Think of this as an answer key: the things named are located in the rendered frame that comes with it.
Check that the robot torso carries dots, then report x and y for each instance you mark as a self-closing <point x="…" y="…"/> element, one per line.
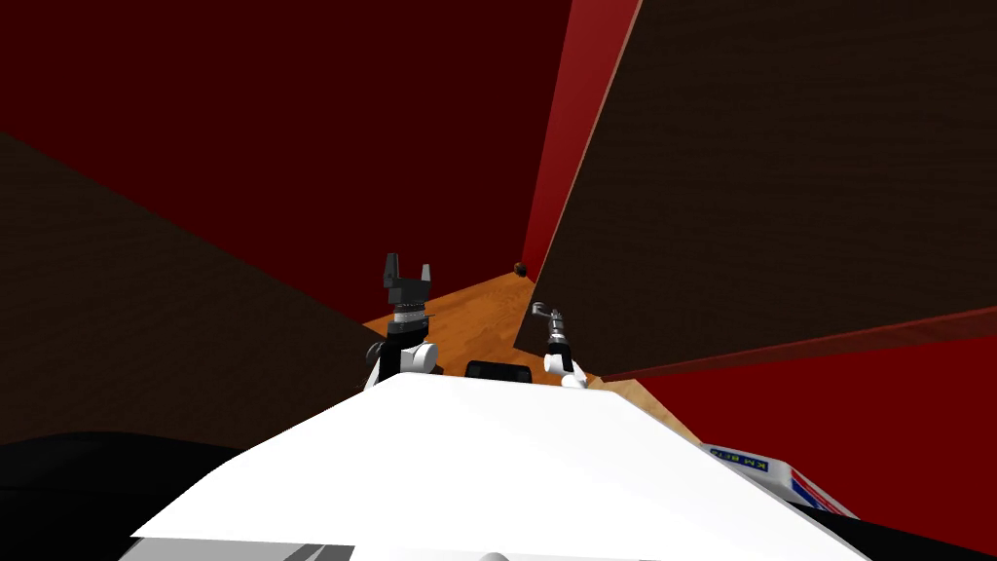
<point x="483" y="467"/>

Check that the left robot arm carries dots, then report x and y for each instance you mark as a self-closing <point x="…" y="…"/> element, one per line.
<point x="411" y="354"/>

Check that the dark brown wooden door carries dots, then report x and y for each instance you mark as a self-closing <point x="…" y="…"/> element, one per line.
<point x="763" y="195"/>
<point x="156" y="312"/>

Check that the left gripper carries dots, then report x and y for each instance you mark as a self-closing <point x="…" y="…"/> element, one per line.
<point x="407" y="292"/>

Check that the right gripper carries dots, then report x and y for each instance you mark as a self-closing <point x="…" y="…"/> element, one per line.
<point x="555" y="321"/>

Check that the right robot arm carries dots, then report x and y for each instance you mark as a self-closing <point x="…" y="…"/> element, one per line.
<point x="558" y="360"/>

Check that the white box with blue print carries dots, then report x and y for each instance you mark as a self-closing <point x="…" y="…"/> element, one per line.
<point x="779" y="475"/>

